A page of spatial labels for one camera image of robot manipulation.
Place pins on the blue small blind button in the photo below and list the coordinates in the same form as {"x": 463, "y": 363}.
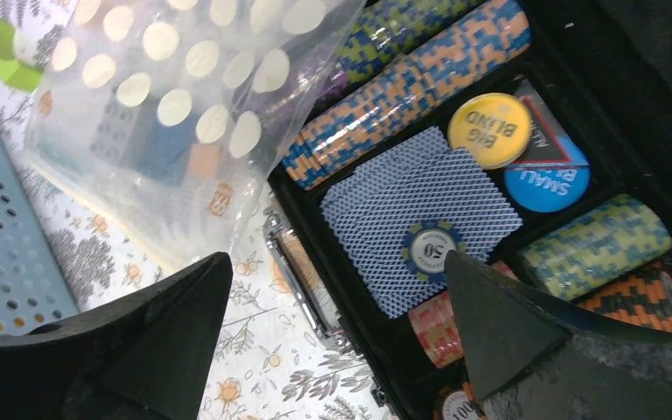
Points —
{"x": 545, "y": 190}

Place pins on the blue playing card deck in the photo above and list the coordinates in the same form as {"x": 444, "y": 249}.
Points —
{"x": 419, "y": 179}

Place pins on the clear polka dot zip bag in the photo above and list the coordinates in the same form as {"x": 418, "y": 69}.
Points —
{"x": 167, "y": 117}

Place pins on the blue perforated plastic basket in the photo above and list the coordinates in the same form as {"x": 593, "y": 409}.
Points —
{"x": 33, "y": 291}

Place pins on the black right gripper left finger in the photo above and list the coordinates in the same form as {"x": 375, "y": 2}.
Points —
{"x": 143, "y": 356}

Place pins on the green yellow chip roll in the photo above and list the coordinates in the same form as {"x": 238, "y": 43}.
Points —
{"x": 597, "y": 247}

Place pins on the orange black chip roll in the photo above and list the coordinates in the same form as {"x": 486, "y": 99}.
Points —
{"x": 641, "y": 298}

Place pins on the black poker chip case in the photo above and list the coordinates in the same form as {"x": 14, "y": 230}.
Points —
{"x": 598, "y": 72}

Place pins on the pink chip roll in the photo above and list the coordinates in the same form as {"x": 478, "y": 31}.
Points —
{"x": 433, "y": 322}

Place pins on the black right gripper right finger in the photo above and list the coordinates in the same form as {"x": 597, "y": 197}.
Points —
{"x": 530, "y": 355}

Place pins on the blue orange chip roll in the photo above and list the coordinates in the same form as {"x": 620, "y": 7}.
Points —
{"x": 407, "y": 90}

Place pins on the green toy piece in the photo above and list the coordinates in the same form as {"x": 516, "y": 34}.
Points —
{"x": 14, "y": 72}

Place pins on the purple chip roll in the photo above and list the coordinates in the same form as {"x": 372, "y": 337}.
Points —
{"x": 334, "y": 86}

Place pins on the blue fifty poker chip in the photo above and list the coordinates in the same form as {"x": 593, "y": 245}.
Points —
{"x": 425, "y": 246}

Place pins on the yellow big blind button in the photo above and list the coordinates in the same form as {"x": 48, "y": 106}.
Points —
{"x": 494, "y": 128}

